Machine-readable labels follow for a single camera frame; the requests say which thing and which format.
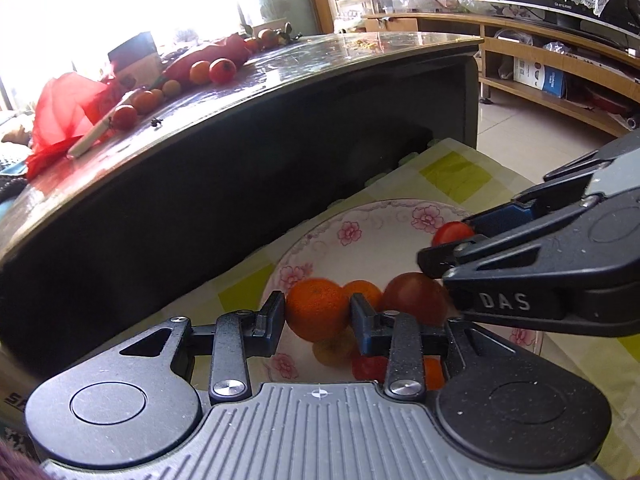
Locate red cherry tomato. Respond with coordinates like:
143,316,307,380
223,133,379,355
431,221,475,247

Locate large orange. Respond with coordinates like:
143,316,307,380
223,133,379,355
285,278,349,342

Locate small red tomato plate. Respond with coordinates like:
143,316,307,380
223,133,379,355
352,356,388,384

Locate large red tomato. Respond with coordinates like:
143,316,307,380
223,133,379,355
378,272,449,326

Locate small orange on plate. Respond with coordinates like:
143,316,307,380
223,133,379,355
343,280,383,311

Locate small orange front plate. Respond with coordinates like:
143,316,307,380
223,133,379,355
423,356,446,390

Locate yellow fruit on plate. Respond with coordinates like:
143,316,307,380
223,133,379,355
312,327,357,367

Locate white floral plate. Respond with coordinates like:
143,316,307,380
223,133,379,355
258,198,545,386

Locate yellow checkered cloth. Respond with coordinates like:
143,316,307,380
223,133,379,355
111,140,639,479

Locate wooden tv stand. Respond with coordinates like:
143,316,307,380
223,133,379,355
363,13,639,136

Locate blue white box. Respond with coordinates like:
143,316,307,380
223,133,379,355
513,58,566,99

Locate dark coffee table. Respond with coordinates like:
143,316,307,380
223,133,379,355
1,32,480,378

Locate red tomato by knife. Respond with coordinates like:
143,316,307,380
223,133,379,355
110,105,138,131

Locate red tomato on table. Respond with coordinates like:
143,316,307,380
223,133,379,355
208,58,238,86

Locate orange tomato on table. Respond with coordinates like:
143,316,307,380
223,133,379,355
189,61,210,86

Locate red plastic bag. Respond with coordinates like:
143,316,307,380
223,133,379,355
26,73,126,181

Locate brown cardboard box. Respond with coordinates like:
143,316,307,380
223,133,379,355
107,32,163,90

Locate white handled knife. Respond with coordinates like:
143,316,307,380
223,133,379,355
66,88,143,159

